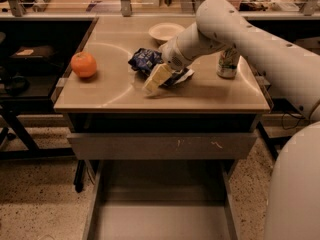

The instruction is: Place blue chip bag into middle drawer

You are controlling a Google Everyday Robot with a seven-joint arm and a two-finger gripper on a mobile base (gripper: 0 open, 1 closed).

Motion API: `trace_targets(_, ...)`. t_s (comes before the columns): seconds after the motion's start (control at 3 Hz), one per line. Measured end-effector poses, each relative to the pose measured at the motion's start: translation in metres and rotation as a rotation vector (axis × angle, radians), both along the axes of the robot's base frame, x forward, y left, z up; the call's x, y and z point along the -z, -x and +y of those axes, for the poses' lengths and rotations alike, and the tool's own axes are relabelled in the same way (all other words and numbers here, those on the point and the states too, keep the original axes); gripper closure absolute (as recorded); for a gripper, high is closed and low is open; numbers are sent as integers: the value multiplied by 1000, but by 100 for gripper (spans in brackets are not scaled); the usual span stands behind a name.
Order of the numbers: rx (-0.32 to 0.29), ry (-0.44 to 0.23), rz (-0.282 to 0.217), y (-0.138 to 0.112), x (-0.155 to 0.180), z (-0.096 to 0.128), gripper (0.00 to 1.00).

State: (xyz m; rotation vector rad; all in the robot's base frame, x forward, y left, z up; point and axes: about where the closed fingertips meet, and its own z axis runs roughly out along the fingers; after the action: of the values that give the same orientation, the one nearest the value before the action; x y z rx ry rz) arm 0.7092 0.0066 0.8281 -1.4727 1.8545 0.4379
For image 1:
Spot blue chip bag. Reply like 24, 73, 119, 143
128, 48, 194, 86

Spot grey drawer cabinet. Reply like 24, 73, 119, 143
53, 15, 274, 240

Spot closed top drawer front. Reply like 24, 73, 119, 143
68, 133, 257, 160

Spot green white soda can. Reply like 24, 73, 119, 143
217, 48, 240, 79

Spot dark box with label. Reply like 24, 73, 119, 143
9, 45, 56, 63

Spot white ceramic bowl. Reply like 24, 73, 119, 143
148, 23, 185, 45

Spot black headphones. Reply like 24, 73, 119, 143
4, 76, 30, 96

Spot black side table left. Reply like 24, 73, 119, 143
0, 16, 96, 160

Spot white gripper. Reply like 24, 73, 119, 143
142, 39, 193, 94

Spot open middle drawer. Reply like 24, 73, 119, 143
81, 160, 240, 240

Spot orange fruit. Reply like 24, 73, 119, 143
70, 52, 97, 78

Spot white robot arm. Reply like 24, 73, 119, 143
144, 0, 320, 240

